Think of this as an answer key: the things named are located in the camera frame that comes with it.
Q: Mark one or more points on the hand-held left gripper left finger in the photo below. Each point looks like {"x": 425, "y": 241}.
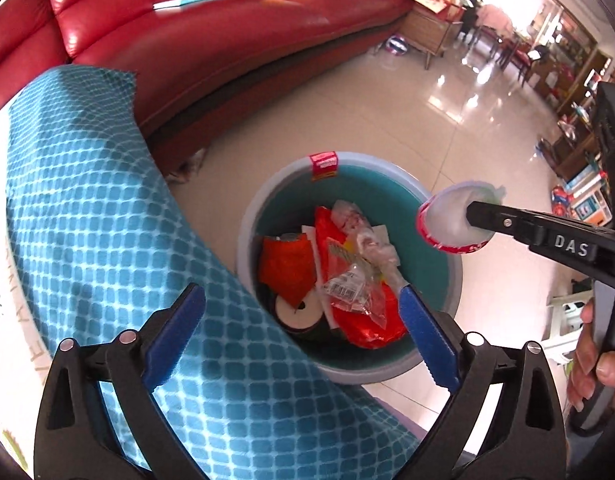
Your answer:
{"x": 175, "y": 330}

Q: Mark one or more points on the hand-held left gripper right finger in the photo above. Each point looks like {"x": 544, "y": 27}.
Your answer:
{"x": 427, "y": 335}

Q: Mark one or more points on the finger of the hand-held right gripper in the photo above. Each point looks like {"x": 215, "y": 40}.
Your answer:
{"x": 502, "y": 222}

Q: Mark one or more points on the red rimmed jelly cup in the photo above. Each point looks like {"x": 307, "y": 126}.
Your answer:
{"x": 447, "y": 210}

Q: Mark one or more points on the teal grey bin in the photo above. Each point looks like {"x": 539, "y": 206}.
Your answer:
{"x": 387, "y": 185}

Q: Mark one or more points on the person's right hand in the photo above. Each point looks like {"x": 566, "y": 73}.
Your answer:
{"x": 585, "y": 360}

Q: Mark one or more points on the colourful toy boxes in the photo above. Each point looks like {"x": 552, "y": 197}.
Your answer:
{"x": 582, "y": 202}

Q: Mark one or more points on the white plastic stool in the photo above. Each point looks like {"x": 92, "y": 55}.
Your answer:
{"x": 562, "y": 320}

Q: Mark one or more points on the clear crinkled wrapper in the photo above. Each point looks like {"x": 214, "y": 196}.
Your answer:
{"x": 347, "y": 285}

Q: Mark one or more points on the clear plastic bag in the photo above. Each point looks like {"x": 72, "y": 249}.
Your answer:
{"x": 367, "y": 240}

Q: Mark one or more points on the patterned teal beige tablecloth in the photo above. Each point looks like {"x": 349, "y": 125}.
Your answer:
{"x": 112, "y": 210}

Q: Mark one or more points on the red wooden chair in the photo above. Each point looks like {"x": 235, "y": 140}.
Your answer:
{"x": 520, "y": 57}

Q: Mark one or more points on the small colourful ball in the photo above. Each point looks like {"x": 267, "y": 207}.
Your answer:
{"x": 397, "y": 46}

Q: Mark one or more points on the wooden cabinet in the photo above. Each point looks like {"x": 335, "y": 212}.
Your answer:
{"x": 430, "y": 30}

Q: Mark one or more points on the dark red leather sofa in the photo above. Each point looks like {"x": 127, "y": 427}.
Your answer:
{"x": 212, "y": 45}

